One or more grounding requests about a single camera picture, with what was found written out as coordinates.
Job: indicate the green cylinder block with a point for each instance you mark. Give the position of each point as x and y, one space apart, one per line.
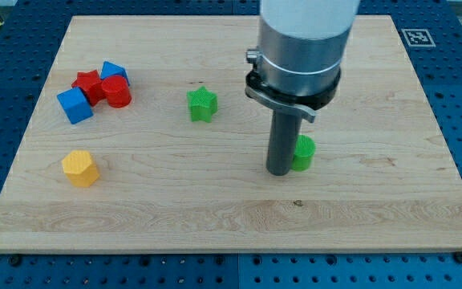
303 154

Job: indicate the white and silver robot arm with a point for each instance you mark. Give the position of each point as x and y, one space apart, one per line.
296 63

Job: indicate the green star block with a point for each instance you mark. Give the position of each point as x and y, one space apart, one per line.
202 104

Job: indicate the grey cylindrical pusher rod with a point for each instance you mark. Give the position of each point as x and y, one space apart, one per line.
283 137

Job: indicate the wooden board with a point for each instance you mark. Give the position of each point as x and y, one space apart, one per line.
382 179

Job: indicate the red cylinder block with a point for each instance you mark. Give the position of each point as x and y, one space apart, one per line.
116 91

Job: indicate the blue triangular block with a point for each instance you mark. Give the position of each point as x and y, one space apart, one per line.
111 69

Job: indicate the yellow hexagon block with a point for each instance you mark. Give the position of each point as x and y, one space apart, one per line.
80 168

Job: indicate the red star block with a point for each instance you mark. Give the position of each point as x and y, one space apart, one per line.
90 84

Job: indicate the blue cube block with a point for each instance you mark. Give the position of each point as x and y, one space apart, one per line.
75 105

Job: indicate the white fiducial marker tag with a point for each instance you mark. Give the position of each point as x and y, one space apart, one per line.
416 37

